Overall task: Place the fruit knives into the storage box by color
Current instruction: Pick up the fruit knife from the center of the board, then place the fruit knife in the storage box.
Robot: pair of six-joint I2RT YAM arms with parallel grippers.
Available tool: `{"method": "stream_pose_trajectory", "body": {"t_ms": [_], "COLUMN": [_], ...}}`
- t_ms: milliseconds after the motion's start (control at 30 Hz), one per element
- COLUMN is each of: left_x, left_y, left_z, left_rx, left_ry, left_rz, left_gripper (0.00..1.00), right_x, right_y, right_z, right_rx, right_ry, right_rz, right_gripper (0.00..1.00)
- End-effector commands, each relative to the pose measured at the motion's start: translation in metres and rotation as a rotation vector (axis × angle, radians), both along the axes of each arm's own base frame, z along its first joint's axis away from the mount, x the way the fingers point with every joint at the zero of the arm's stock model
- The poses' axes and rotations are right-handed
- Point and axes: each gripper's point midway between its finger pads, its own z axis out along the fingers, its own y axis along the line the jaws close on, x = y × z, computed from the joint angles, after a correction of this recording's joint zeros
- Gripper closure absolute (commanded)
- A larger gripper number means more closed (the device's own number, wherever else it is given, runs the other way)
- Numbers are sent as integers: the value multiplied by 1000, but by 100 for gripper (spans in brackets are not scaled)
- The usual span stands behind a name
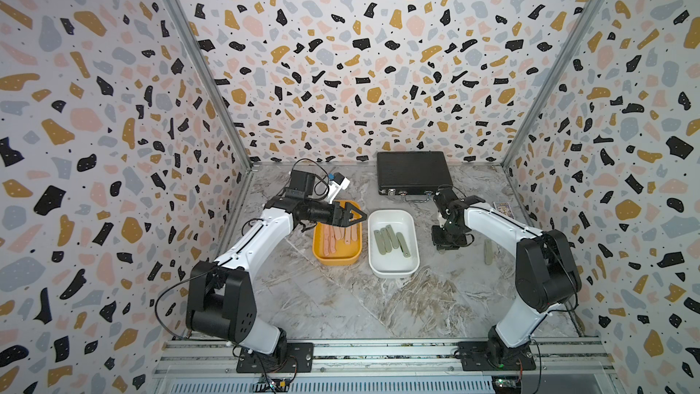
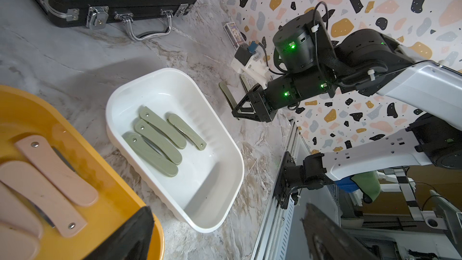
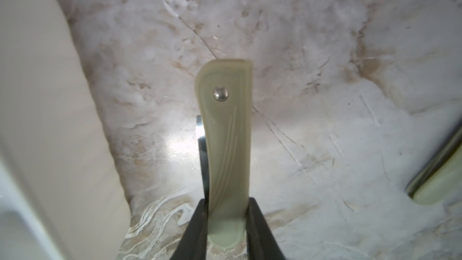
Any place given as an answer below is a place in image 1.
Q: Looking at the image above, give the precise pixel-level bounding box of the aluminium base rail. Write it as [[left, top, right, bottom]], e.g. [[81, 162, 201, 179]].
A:
[[151, 337, 625, 393]]

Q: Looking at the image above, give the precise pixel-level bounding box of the yellow plastic bin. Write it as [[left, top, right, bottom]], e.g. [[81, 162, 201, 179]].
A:
[[312, 223, 364, 266]]

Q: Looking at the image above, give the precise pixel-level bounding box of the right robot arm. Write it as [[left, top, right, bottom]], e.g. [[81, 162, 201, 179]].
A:
[[431, 186, 582, 370]]

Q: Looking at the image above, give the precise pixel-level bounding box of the long pink sheathed knife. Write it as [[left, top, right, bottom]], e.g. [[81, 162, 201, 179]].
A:
[[323, 225, 331, 257]]

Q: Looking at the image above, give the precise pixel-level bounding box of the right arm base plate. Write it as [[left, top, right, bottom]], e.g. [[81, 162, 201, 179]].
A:
[[453, 341, 537, 371]]

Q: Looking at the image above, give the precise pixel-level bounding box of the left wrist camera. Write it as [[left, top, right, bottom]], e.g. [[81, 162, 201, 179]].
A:
[[326, 173, 350, 204]]

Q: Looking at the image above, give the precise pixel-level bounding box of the green folding knife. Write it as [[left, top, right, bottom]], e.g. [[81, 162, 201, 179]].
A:
[[483, 240, 494, 266], [396, 233, 411, 258], [374, 230, 386, 255], [380, 228, 394, 254], [385, 225, 400, 249]]

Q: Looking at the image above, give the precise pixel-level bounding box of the white plastic bin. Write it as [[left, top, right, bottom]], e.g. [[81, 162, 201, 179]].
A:
[[367, 209, 420, 279]]

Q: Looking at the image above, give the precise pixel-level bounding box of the playing card box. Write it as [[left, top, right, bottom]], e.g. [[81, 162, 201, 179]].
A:
[[493, 202, 512, 215]]

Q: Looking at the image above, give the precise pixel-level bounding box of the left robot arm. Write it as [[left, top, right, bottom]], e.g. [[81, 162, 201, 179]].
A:
[[181, 166, 368, 361]]

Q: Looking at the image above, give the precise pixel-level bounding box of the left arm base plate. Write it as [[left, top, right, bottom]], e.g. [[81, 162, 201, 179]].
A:
[[236, 342, 315, 374]]

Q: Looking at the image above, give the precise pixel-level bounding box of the black ribbed briefcase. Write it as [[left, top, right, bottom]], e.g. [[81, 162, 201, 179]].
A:
[[377, 151, 453, 196]]

